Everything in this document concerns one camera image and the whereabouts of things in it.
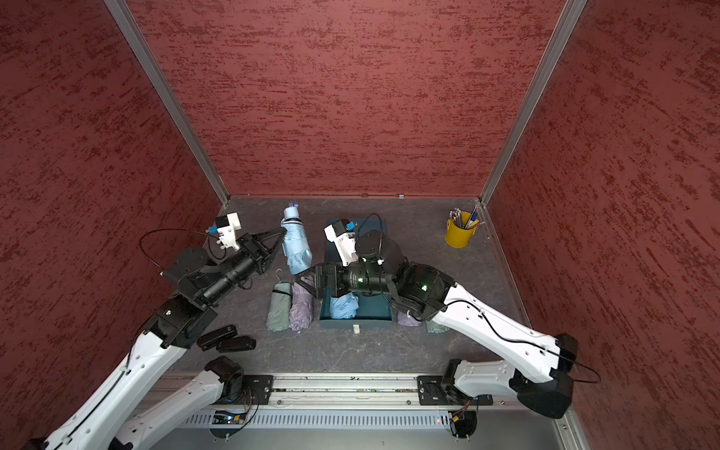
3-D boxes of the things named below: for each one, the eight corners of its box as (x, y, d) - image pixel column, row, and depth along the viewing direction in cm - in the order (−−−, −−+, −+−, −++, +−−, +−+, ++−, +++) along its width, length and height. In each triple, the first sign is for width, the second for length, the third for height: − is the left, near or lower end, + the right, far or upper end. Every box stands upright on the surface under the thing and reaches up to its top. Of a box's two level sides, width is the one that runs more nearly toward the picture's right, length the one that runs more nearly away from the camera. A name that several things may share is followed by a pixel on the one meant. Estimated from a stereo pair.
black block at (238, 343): (220, 353, 82) (215, 350, 80) (222, 342, 84) (218, 339, 82) (256, 348, 83) (252, 345, 81) (257, 337, 85) (253, 334, 83)
